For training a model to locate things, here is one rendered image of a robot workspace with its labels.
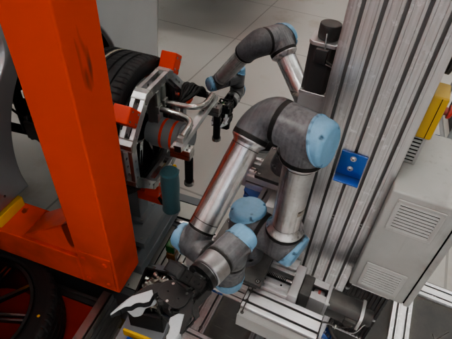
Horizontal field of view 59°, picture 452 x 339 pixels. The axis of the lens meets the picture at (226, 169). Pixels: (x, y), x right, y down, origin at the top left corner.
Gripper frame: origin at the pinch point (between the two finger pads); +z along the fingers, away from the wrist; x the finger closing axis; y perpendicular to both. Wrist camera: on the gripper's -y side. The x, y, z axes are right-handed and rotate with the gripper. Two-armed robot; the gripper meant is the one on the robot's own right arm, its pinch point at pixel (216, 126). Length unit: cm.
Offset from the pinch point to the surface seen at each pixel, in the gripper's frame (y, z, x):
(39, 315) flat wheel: -33, 99, -34
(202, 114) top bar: 15.0, 13.5, -2.5
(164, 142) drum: 2.2, 24.1, -16.2
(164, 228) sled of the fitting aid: -66, 19, -23
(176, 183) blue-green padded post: -14.5, 30.6, -7.9
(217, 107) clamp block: 12.0, 1.5, 0.4
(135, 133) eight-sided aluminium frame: 17.1, 39.6, -20.5
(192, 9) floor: -83, -332, -155
